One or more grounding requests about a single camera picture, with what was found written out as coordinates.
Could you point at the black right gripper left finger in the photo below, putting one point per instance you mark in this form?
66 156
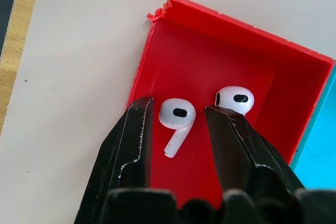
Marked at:
131 153

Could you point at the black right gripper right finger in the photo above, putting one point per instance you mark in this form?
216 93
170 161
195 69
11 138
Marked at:
236 150

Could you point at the blue plastic bin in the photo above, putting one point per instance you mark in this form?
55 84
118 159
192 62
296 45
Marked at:
319 153

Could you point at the red plastic bin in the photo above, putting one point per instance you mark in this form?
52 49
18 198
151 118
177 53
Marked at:
210 61

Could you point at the white earbud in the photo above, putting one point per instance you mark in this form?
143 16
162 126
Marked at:
236 100
177 115

